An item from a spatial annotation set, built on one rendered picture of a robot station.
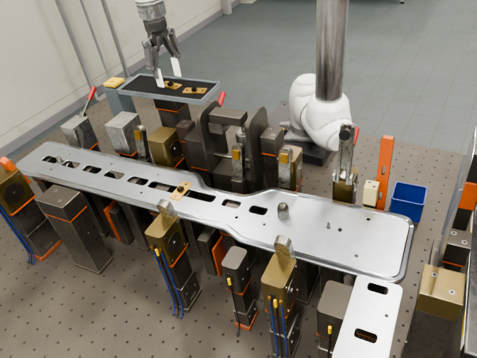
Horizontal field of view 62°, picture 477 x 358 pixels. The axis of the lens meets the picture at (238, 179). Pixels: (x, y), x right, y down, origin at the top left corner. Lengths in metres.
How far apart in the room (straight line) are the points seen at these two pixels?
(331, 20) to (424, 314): 0.90
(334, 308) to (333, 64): 0.84
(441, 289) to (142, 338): 0.85
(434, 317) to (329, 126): 0.80
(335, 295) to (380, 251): 0.16
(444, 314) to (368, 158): 1.00
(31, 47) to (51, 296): 2.87
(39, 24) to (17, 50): 0.31
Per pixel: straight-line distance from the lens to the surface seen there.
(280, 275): 0.93
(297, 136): 1.81
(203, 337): 1.27
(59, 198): 1.36
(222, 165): 1.37
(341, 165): 1.12
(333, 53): 1.44
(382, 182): 1.14
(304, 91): 1.68
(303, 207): 1.13
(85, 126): 1.69
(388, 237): 1.08
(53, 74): 4.22
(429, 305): 0.94
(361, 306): 0.94
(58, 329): 1.47
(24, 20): 4.06
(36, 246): 1.66
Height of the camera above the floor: 1.79
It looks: 39 degrees down
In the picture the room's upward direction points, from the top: 9 degrees counter-clockwise
